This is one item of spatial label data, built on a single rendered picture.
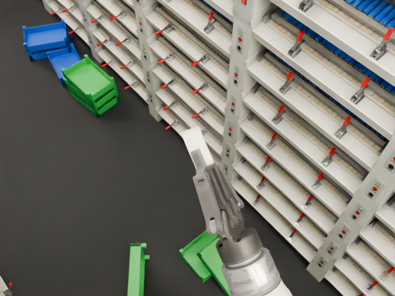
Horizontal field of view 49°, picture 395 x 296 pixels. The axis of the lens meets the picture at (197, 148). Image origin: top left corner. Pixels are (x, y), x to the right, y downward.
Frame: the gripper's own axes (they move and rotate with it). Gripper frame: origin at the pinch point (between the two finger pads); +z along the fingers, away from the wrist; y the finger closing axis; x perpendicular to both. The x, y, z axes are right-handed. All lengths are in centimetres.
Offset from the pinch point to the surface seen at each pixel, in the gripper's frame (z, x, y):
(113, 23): 82, 102, -172
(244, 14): 33, 5, -88
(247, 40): 25, 9, -94
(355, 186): -41, -6, -101
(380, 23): 10, -34, -71
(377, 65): -1, -29, -66
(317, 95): -3, -6, -97
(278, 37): 21, -3, -90
